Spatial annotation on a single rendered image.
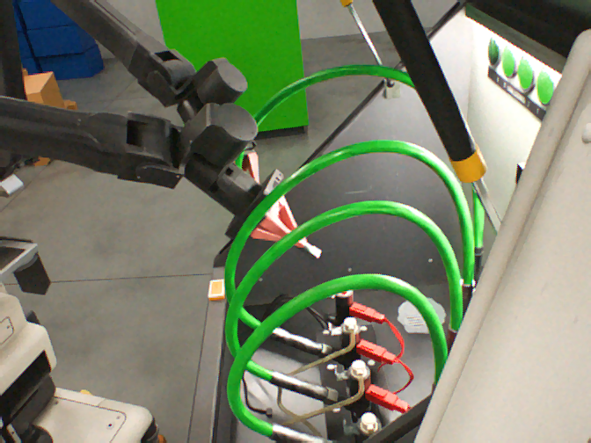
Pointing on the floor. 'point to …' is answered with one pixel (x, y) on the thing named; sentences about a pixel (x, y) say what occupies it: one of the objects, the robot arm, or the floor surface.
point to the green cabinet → (244, 51)
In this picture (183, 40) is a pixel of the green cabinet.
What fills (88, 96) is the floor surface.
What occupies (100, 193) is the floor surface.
